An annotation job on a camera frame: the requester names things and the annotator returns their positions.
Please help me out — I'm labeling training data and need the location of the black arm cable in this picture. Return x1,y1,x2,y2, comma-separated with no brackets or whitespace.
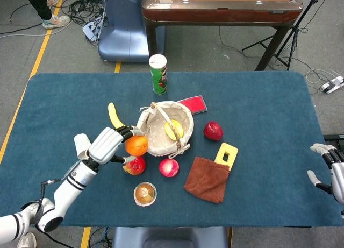
40,178,62,224

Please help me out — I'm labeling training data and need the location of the black floor cable bundle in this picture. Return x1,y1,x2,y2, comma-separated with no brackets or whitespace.
60,0,108,27

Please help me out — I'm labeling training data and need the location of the white power strip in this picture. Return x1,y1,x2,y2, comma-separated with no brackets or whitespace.
319,75,344,94

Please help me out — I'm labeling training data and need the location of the yellow sponge block with hole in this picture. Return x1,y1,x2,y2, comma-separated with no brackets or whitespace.
214,142,239,172

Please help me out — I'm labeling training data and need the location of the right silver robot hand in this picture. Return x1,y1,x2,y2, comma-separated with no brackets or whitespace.
307,143,344,206

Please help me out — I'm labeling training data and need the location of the dark red apple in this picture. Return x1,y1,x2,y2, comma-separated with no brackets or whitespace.
203,121,224,141

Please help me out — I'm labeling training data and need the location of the orange fruit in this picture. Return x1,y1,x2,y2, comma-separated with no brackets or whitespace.
125,134,149,157

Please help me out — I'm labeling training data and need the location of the brown microfibre cloth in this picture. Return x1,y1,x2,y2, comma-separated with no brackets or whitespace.
183,156,230,204

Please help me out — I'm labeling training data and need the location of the blue table cloth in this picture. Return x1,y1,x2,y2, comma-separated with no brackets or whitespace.
0,72,344,229

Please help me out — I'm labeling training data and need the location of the wicker basket with cloth liner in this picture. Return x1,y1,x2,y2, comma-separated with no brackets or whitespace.
136,101,195,159

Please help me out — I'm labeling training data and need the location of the yellow banana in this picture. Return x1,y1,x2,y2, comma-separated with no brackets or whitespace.
107,102,126,130

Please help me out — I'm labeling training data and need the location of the black tripod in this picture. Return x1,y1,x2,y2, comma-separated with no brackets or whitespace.
241,0,323,71

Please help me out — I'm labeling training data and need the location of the red yellow apple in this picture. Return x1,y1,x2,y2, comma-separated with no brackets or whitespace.
122,155,147,176

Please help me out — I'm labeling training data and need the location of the green chips can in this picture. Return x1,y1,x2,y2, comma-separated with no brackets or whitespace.
148,53,168,95

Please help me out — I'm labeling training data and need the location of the clear fruit jelly cup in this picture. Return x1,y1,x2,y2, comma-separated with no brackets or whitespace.
133,181,157,207

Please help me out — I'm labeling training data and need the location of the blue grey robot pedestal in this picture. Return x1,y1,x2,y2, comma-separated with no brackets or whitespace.
98,0,150,63

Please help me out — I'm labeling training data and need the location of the pink red apple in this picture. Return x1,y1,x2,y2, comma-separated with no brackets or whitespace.
158,158,180,178

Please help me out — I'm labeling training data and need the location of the blue grey robot torso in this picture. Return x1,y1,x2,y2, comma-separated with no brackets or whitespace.
112,226,228,248

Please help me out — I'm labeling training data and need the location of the person in black trousers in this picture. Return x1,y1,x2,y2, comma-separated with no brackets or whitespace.
23,0,71,30

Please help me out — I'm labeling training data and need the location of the flat red box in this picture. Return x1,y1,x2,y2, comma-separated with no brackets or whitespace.
177,95,209,115

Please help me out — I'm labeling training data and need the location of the brown mahjong table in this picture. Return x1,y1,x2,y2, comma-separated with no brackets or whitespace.
141,0,304,72

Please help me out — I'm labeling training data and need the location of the yellow fruit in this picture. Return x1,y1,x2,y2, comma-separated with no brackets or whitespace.
163,119,184,140

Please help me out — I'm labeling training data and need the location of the black flat device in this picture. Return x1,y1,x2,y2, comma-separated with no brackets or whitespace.
323,134,344,146

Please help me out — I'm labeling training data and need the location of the white blue floor device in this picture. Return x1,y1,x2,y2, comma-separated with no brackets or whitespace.
82,18,104,42

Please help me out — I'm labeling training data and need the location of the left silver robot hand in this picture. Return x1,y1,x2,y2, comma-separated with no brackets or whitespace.
88,125,144,165

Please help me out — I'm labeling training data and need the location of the white sneaker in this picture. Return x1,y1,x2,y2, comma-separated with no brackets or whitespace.
17,231,38,248

